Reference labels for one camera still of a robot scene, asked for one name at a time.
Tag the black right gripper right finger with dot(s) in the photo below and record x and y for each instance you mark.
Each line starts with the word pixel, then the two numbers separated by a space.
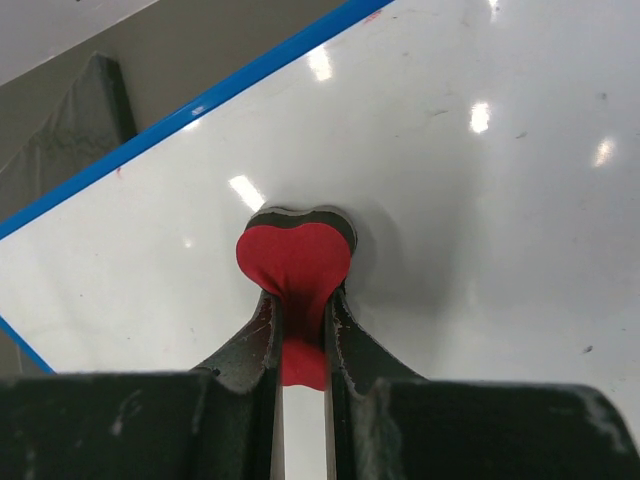
pixel 385 421

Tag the blue framed whiteboard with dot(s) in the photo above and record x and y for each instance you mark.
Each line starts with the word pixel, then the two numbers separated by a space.
pixel 487 152

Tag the red heart shaped eraser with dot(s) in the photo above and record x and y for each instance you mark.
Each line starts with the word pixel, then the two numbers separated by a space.
pixel 301 257

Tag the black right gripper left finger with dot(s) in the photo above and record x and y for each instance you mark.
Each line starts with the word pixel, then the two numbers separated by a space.
pixel 219 420

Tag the black notebook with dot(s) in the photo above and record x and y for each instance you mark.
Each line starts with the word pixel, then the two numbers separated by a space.
pixel 93 118

